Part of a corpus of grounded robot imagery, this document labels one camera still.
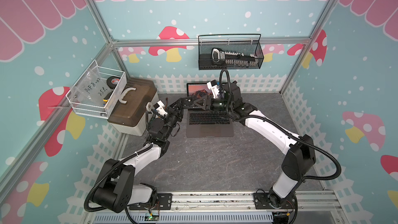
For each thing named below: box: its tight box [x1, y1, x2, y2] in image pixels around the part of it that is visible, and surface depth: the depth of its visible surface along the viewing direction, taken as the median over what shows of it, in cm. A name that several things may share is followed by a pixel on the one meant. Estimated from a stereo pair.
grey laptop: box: [186, 82, 235, 138], surface depth 104 cm
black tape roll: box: [106, 75, 122, 90], surface depth 82 cm
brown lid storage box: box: [107, 77, 160, 137], surface depth 94 cm
